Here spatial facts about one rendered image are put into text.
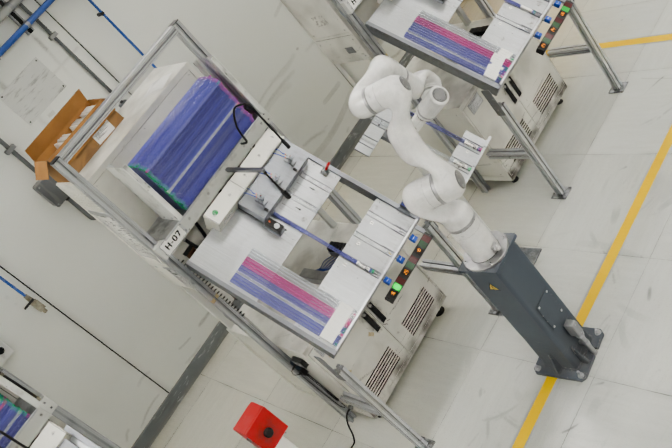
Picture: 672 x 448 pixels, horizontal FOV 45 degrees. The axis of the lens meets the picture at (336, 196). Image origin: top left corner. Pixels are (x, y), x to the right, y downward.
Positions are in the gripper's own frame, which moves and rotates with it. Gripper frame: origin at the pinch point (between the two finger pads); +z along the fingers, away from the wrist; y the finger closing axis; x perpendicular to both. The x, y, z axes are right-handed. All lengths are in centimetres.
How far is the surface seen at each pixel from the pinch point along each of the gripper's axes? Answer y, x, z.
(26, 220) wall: 89, -142, 149
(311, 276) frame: 57, 0, 64
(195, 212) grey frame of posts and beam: 74, -56, 27
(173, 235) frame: 87, -58, 26
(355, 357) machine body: 79, 36, 63
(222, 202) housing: 65, -50, 24
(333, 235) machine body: 30, -1, 74
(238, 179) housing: 52, -50, 24
